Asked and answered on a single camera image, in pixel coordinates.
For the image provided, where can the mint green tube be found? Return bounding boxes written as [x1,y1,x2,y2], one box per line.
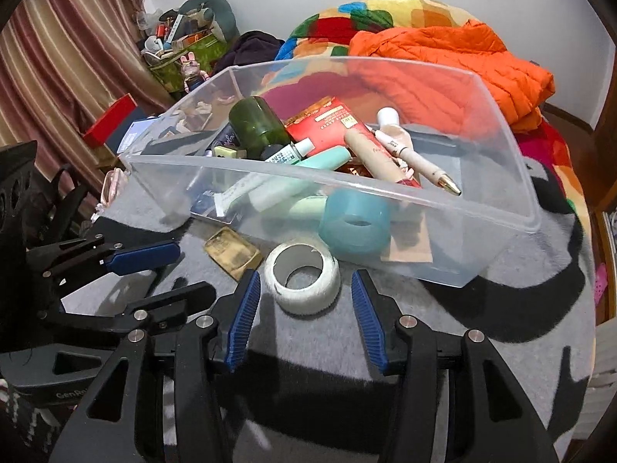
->
[296,147,350,171]
[260,197,329,225]
[248,174,309,212]

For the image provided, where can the grey and black blanket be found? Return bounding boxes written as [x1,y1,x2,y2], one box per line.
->
[62,154,598,463]

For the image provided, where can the white tube with green print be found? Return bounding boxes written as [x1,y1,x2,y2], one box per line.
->
[263,139,314,165]

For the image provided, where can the gold rectangular tin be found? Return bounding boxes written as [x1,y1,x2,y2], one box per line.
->
[204,226,263,281]

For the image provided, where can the wooden furniture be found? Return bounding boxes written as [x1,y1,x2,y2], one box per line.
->
[593,205,617,324]

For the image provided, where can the dark clothes pile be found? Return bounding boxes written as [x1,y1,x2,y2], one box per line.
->
[214,30,285,71]

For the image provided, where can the white cream bottle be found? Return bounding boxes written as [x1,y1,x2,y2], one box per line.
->
[377,107,413,155]

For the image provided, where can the white pen with gold tip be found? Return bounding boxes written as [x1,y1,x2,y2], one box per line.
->
[376,128,462,196]

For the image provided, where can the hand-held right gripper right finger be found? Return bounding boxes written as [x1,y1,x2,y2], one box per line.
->
[351,269,562,463]

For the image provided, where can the dark green glass jar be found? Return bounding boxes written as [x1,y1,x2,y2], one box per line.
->
[229,97,292,160]

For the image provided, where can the teal tape roll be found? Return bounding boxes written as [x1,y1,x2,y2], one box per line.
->
[319,188,391,261]

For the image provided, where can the pink transparent pouch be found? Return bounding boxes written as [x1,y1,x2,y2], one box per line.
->
[101,169,128,203]

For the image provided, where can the colourful patchwork quilt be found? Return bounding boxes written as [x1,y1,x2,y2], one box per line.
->
[275,0,595,232]

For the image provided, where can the clear plastic storage bin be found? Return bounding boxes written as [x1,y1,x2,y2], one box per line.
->
[120,55,543,287]

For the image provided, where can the pink bunny figure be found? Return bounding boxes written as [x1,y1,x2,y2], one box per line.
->
[179,54,210,93]

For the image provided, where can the grey plush toy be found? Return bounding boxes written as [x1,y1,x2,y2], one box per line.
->
[180,0,239,42]

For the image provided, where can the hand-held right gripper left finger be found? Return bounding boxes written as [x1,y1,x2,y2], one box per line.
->
[48,269,262,463]

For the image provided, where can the orange down jacket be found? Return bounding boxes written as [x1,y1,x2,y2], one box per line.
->
[348,20,555,133]

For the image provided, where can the striped curtain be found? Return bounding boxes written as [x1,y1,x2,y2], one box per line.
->
[0,0,162,189]

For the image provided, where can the red packet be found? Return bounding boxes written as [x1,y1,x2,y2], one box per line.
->
[284,96,372,157]

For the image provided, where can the red box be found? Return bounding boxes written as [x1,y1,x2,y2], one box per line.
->
[83,94,137,148]

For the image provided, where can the blue book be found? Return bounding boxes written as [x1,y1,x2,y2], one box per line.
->
[118,118,161,155]

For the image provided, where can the purple bottle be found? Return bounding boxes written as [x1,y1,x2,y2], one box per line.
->
[211,123,242,151]

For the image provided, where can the white tape roll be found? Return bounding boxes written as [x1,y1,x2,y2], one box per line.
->
[264,242,341,314]

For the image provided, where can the beige cosmetic tube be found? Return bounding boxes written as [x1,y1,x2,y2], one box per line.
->
[344,128,422,189]

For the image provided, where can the green patterned box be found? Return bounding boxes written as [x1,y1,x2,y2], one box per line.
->
[149,34,227,90]

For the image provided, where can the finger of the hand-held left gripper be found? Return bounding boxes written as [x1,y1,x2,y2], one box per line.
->
[26,235,181,278]
[39,282,216,337]

